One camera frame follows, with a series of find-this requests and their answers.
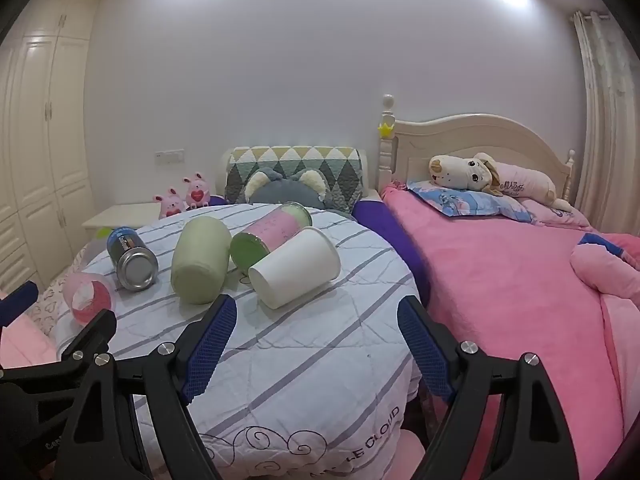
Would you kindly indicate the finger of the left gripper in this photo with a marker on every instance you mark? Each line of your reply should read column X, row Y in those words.
column 17, row 302
column 94, row 337

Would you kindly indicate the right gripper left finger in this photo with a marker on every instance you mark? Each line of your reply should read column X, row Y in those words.
column 173, row 375

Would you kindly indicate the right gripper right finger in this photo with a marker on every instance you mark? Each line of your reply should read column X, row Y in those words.
column 463, row 381

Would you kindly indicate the pink green transparent bottle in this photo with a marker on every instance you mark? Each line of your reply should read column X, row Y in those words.
column 268, row 233

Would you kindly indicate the pink plastic cup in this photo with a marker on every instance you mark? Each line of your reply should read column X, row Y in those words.
column 86, row 295

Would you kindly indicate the pale green cup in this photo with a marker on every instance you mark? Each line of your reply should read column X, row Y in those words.
column 200, row 262

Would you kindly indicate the white paper cup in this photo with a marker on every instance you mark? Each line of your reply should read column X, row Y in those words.
column 302, row 264

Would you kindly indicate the heart patterned pillow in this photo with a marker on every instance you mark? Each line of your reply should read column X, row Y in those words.
column 50, row 306

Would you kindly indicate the blue black metal can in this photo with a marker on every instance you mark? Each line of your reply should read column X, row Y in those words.
column 136, row 267

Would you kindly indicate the pink fleece blanket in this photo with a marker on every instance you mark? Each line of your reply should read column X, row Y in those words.
column 509, row 287

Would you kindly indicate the cream wardrobe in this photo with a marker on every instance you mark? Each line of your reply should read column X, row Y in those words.
column 46, row 195

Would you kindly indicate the white bedside table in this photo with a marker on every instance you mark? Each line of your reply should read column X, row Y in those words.
column 132, row 215

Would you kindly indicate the round striped quilted cushion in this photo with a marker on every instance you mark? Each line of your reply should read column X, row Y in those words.
column 318, row 388

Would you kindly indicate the pink pig plush front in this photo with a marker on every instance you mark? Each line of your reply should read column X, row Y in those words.
column 171, row 203

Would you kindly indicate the pink pig plush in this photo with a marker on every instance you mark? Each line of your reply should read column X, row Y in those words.
column 171, row 203
column 197, row 191

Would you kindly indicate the pink plush toy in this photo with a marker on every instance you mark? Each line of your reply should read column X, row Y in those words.
column 609, row 263

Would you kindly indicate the blue cartoon pillow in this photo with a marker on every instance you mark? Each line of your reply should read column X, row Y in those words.
column 457, row 204

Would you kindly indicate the pink pig plush rear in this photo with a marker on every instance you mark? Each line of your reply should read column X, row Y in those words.
column 197, row 191

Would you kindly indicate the white dog plush toy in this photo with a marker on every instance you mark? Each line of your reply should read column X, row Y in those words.
column 482, row 173

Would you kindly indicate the cream curtain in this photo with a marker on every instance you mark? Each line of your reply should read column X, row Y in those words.
column 608, row 186

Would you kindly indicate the grey bear plush pillow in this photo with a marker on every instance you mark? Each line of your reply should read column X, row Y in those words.
column 308, row 188

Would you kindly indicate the cream wooden bed headboard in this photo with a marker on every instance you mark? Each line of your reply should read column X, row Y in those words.
column 404, row 153

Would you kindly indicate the triangle patterned headboard cushion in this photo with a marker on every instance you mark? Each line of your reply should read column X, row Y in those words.
column 344, row 168

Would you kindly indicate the yellow crown ornament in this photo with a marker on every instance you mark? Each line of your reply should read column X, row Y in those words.
column 385, row 130

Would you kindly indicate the wall power socket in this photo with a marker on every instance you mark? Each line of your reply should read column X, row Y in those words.
column 169, row 157

